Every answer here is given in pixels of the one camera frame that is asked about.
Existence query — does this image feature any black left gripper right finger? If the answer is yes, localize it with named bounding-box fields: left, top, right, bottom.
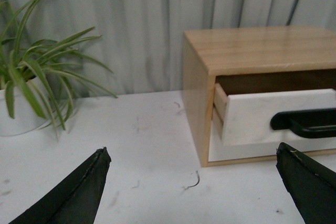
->
left=276, top=142, right=335, bottom=223

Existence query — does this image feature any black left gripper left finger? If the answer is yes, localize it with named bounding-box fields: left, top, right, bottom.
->
left=11, top=147, right=111, bottom=223

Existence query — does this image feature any white drawer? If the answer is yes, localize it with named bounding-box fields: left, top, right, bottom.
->
left=208, top=126, right=335, bottom=162
left=214, top=83, right=335, bottom=146

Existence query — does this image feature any wooden drawer cabinet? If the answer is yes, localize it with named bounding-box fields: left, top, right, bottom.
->
left=183, top=26, right=335, bottom=167

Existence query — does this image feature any white plant pot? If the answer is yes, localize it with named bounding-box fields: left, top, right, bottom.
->
left=1, top=87, right=49, bottom=136

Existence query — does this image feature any green spider plant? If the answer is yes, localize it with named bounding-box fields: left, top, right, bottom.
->
left=1, top=0, right=112, bottom=129

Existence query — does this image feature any grey curtain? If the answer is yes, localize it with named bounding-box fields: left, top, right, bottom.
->
left=9, top=0, right=335, bottom=94

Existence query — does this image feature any black upper drawer handle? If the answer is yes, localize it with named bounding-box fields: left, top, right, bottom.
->
left=270, top=108, right=335, bottom=138

